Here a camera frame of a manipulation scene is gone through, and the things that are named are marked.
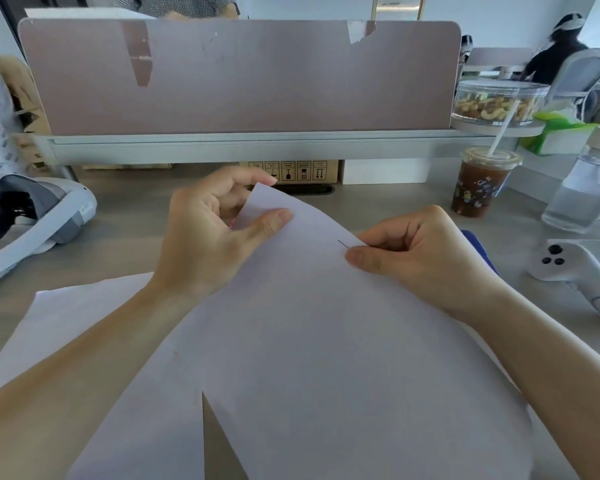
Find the white handheld controller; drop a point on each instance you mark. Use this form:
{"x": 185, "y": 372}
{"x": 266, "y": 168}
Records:
{"x": 575, "y": 269}

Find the person's right hand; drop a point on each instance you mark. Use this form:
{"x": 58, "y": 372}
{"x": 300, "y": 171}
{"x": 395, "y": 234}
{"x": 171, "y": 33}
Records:
{"x": 430, "y": 264}

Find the gold metal frame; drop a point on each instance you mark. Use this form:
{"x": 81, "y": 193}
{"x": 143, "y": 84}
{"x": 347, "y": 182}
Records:
{"x": 398, "y": 5}

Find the thin metal sewing needle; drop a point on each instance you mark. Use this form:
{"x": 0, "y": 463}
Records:
{"x": 343, "y": 244}

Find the white grey VR headset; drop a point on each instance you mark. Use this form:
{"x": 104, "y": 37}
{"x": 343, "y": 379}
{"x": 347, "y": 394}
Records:
{"x": 30, "y": 214}

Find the clear nut container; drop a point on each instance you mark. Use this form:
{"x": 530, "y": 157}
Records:
{"x": 490, "y": 104}

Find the brown cardboard box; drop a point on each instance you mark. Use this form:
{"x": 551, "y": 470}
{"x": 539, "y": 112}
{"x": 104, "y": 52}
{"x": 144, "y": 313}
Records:
{"x": 300, "y": 170}

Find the green tissue pack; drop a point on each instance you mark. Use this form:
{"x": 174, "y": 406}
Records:
{"x": 565, "y": 134}

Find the pink desk divider panel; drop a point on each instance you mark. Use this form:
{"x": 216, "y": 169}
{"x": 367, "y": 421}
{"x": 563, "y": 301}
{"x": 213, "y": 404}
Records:
{"x": 255, "y": 79}

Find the person's left forearm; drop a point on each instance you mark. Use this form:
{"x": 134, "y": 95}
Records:
{"x": 80, "y": 379}

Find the person's right forearm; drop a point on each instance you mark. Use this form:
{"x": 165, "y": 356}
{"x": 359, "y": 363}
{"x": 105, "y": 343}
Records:
{"x": 555, "y": 364}

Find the person's right thumb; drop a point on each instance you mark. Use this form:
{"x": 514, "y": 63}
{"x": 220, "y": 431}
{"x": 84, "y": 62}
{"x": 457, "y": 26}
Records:
{"x": 372, "y": 259}

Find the grey metal divider rail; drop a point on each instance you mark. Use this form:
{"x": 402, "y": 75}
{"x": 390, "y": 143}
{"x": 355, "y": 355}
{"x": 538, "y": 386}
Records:
{"x": 260, "y": 147}

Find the brown tape strip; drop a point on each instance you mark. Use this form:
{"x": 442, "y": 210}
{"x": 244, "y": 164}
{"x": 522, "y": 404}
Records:
{"x": 139, "y": 49}

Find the large white paper sheet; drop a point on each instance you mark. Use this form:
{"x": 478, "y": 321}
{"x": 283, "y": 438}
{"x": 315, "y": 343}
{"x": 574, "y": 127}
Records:
{"x": 330, "y": 354}

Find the blue object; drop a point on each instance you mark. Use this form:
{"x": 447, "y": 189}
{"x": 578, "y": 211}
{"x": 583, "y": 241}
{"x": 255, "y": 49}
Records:
{"x": 482, "y": 252}

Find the person's left thumb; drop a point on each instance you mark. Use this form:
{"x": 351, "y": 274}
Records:
{"x": 267, "y": 223}

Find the torn white tape piece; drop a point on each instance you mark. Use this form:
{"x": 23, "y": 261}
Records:
{"x": 360, "y": 30}

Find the brown paper bag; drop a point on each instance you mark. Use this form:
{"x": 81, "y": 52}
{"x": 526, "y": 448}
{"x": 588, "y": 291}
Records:
{"x": 27, "y": 99}

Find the person's left hand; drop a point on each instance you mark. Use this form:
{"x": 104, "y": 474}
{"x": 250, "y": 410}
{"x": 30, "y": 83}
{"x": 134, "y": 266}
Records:
{"x": 195, "y": 244}

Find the white drinking straw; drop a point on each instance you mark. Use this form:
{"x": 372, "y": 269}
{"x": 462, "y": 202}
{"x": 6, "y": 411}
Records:
{"x": 505, "y": 127}

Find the clear water bottle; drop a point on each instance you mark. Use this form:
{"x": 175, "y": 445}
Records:
{"x": 580, "y": 194}

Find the white mesh office chair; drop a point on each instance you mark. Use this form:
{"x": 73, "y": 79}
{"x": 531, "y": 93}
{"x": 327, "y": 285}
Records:
{"x": 580, "y": 74}

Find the iced drink plastic cup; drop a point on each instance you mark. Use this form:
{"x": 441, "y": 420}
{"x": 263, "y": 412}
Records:
{"x": 477, "y": 187}

